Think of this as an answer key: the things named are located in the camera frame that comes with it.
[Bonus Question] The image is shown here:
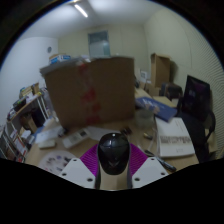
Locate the shelf unit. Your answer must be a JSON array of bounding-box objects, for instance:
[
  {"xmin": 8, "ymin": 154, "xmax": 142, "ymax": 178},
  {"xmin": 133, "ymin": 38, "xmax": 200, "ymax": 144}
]
[{"xmin": 0, "ymin": 83, "xmax": 54, "ymax": 164}]

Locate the blue book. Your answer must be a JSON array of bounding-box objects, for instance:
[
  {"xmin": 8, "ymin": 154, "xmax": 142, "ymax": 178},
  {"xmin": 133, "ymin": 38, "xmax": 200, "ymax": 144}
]
[{"xmin": 135, "ymin": 96, "xmax": 179, "ymax": 123}]

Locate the white flat device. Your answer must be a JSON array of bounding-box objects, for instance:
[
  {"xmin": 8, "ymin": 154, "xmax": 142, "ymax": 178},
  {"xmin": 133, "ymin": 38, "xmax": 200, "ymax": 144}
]
[{"xmin": 35, "ymin": 125, "xmax": 64, "ymax": 150}]

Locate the large brown cardboard box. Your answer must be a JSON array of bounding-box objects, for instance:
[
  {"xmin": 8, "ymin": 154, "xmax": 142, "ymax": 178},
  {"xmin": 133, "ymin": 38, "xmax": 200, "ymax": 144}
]
[{"xmin": 39, "ymin": 55, "xmax": 137, "ymax": 130}]

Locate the clear plastic cup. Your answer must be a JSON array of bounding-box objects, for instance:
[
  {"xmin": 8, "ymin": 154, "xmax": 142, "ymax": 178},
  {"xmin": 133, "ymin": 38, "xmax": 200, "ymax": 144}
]
[{"xmin": 134, "ymin": 109, "xmax": 156, "ymax": 133}]

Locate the white book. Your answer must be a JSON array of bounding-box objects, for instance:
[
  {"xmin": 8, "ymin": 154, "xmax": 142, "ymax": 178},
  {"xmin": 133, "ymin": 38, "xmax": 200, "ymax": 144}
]
[{"xmin": 154, "ymin": 116, "xmax": 196, "ymax": 159}]

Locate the black monitor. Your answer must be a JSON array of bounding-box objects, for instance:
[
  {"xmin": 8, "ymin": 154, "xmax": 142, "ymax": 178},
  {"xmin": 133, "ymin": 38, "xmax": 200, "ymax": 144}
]
[{"xmin": 180, "ymin": 74, "xmax": 212, "ymax": 118}]

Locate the black pen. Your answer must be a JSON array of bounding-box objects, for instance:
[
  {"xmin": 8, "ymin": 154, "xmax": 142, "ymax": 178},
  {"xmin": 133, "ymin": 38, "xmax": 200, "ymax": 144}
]
[{"xmin": 144, "ymin": 149, "xmax": 177, "ymax": 173}]

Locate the open tall cardboard box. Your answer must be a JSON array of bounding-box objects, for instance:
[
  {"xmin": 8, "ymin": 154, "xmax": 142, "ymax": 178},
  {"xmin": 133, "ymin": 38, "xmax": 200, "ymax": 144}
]
[{"xmin": 150, "ymin": 52, "xmax": 172, "ymax": 89}]

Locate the black computer mouse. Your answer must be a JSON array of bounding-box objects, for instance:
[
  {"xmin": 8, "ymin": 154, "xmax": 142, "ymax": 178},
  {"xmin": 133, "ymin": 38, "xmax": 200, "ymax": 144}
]
[{"xmin": 97, "ymin": 132, "xmax": 131, "ymax": 176}]

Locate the ceiling light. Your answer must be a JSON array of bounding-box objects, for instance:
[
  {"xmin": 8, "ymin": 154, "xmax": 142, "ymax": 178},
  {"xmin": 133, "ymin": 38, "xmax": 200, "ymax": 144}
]
[{"xmin": 73, "ymin": 3, "xmax": 89, "ymax": 19}]

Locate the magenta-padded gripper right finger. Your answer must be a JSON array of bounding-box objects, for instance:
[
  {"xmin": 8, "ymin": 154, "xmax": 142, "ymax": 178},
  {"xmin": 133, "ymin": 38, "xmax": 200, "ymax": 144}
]
[{"xmin": 125, "ymin": 143, "xmax": 170, "ymax": 190}]

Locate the round printed mouse pad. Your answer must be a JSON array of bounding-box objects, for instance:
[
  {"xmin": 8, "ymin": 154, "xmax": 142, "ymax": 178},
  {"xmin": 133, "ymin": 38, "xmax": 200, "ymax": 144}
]
[{"xmin": 38, "ymin": 150, "xmax": 77, "ymax": 175}]

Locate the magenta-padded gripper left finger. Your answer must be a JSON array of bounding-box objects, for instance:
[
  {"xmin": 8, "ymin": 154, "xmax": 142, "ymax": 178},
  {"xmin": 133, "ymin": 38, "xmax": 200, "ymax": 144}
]
[{"xmin": 57, "ymin": 143, "xmax": 102, "ymax": 191}]

